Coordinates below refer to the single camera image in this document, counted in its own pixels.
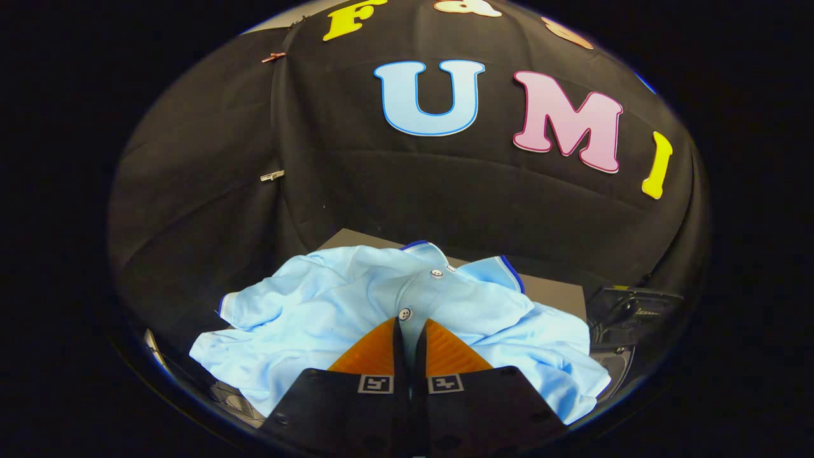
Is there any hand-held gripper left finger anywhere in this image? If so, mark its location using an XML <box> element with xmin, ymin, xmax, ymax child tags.
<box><xmin>258</xmin><ymin>316</ymin><xmax>411</xmax><ymax>458</ymax></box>

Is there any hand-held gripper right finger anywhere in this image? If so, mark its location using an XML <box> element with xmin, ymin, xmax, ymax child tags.
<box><xmin>412</xmin><ymin>318</ymin><xmax>570</xmax><ymax>458</ymax></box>

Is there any light blue polo shirt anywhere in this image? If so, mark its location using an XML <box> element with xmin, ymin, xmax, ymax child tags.
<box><xmin>189</xmin><ymin>240</ymin><xmax>612</xmax><ymax>426</ymax></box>

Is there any dark transparent washing machine lid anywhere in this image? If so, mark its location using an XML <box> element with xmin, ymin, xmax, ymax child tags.
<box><xmin>586</xmin><ymin>286</ymin><xmax>687</xmax><ymax>349</ymax></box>

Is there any grey washing machine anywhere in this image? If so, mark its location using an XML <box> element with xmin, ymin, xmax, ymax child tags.
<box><xmin>584</xmin><ymin>286</ymin><xmax>687</xmax><ymax>403</ymax></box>

